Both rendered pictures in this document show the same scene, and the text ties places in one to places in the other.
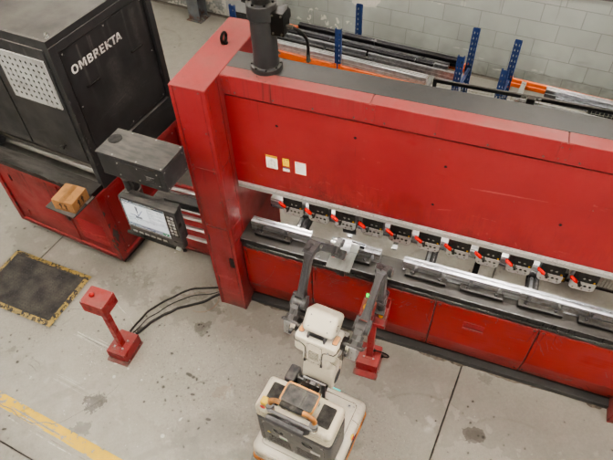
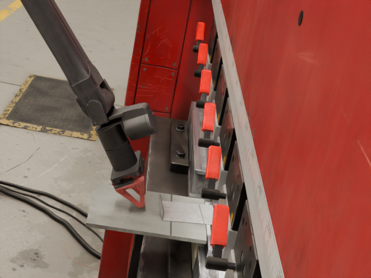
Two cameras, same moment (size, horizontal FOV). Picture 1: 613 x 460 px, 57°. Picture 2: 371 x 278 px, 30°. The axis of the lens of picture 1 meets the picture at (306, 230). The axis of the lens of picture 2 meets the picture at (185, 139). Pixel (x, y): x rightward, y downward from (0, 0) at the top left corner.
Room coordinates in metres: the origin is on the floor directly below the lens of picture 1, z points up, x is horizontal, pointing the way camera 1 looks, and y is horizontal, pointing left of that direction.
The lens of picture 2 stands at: (1.98, -1.49, 1.81)
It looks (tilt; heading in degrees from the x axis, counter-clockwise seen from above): 24 degrees down; 62
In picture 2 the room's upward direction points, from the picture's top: 11 degrees clockwise
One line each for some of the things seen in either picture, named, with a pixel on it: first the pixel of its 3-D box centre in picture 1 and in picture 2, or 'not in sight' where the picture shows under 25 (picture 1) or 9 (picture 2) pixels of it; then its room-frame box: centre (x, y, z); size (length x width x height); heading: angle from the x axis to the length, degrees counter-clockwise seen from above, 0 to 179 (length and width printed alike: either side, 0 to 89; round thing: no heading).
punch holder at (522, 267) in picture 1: (520, 261); not in sight; (2.26, -1.40, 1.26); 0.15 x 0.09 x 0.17; 67
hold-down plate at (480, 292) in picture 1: (481, 292); not in sight; (2.27, -1.22, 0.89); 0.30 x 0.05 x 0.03; 67
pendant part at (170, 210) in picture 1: (156, 217); not in sight; (2.64, 1.02, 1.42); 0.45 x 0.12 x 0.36; 64
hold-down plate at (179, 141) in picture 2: (273, 235); (179, 146); (2.88, 0.26, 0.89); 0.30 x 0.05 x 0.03; 67
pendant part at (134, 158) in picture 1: (153, 195); not in sight; (2.74, 1.03, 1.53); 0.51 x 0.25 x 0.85; 64
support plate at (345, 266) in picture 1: (343, 256); (148, 212); (2.57, -0.26, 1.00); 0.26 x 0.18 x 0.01; 157
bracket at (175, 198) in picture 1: (174, 208); not in sight; (2.95, 0.99, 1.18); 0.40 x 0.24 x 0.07; 67
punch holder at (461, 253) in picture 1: (459, 245); not in sight; (2.41, -1.03, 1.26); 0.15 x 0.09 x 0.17; 67
